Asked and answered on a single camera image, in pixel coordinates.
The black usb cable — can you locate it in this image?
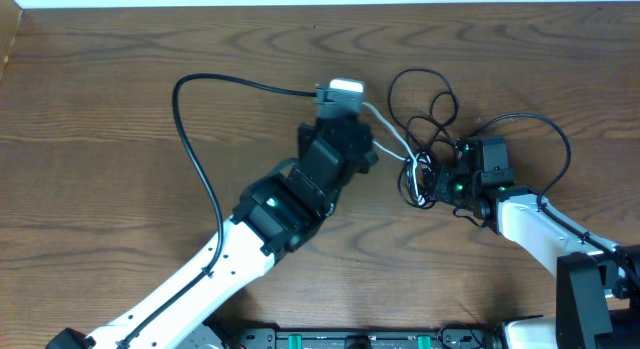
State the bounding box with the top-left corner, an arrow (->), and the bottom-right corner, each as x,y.
387,67 -> 461,211

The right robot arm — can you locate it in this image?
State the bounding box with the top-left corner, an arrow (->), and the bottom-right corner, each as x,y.
421,137 -> 639,349

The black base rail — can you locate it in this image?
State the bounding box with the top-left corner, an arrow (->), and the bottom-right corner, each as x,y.
199,321 -> 511,349

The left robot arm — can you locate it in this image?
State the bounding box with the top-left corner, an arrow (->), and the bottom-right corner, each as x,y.
46,118 -> 377,349

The white usb cable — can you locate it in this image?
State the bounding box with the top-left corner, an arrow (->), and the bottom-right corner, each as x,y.
360,101 -> 432,206

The wooden board at left edge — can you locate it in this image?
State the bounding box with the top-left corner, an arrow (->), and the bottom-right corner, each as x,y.
0,0 -> 23,78

